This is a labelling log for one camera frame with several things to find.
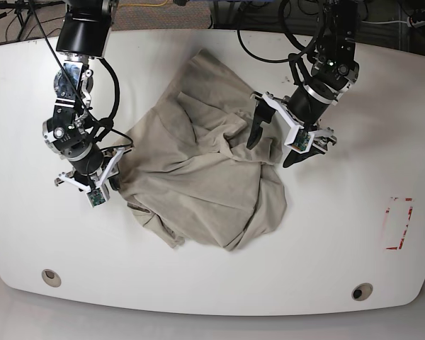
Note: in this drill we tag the table cable grommet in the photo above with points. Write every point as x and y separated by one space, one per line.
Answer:
362 292
51 278

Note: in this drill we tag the white power strip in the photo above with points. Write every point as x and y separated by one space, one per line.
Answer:
417 19

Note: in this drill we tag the right table cable grommet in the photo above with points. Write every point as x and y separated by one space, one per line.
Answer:
362 292

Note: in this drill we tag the black tripod stand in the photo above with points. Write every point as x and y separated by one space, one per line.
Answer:
22 12

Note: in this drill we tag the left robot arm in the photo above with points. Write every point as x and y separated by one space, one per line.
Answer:
323 71

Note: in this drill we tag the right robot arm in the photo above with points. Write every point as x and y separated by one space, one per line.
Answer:
73 133

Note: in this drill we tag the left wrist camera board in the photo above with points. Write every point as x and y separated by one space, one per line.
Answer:
301 141

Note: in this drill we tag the beige T-shirt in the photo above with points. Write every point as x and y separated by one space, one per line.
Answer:
190 175

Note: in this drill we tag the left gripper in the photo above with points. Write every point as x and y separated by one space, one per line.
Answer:
301 111

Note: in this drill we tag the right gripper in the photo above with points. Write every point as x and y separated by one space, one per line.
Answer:
92 167

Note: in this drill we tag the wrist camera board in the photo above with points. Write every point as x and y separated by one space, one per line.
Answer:
96 197
301 141

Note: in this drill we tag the left table cable grommet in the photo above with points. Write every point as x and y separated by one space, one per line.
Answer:
51 278

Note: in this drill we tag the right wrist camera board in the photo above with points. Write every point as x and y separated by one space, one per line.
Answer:
96 197

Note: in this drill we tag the red tape rectangle marking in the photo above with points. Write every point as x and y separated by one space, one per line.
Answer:
396 222

